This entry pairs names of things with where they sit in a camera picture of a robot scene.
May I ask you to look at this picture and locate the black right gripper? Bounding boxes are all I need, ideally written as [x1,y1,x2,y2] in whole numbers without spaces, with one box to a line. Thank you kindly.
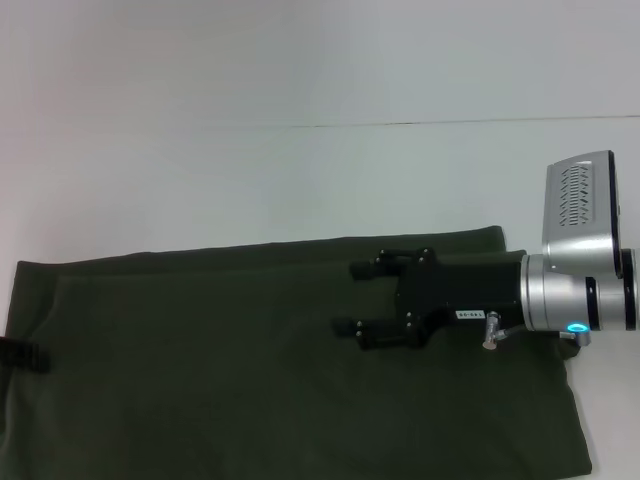
[332,246,524,352]

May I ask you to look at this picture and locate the dark green FREE print t-shirt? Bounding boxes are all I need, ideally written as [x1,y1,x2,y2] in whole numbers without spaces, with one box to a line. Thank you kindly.
[0,224,594,480]

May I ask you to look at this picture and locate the silver vented wrist camera box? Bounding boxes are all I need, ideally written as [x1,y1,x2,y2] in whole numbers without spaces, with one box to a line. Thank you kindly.
[541,149,626,280]

